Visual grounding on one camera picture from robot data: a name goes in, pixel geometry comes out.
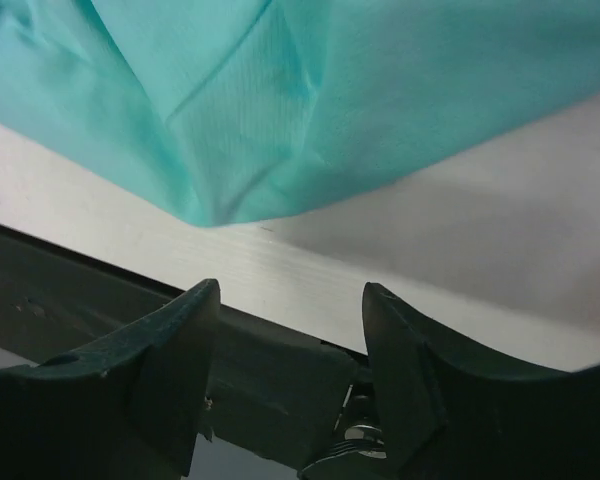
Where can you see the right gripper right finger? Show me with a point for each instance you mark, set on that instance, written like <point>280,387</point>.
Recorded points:
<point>452,408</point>

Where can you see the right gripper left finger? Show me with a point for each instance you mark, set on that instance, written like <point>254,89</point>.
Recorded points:
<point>126,405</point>

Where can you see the teal t-shirt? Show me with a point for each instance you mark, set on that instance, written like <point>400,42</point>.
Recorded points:
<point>222,112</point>

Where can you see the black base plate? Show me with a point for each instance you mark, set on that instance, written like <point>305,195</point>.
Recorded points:
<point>274,391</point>

